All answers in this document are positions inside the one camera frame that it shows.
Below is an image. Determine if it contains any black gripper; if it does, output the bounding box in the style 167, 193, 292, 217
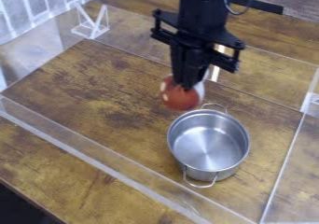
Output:
151, 0, 246, 91

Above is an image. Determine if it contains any red plush mushroom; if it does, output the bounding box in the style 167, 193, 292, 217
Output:
159, 75, 204, 111

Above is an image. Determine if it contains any silver metal pot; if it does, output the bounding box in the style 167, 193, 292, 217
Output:
167, 103, 251, 189

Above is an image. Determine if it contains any black bar in background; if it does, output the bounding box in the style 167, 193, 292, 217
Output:
232, 0, 284, 15

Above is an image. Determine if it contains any clear acrylic triangle bracket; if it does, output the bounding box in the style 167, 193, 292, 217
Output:
71, 5, 109, 39

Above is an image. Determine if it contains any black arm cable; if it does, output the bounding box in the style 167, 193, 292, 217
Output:
220, 0, 255, 16

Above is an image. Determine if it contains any clear acrylic enclosure wall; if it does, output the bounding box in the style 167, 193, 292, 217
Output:
0, 95, 255, 224

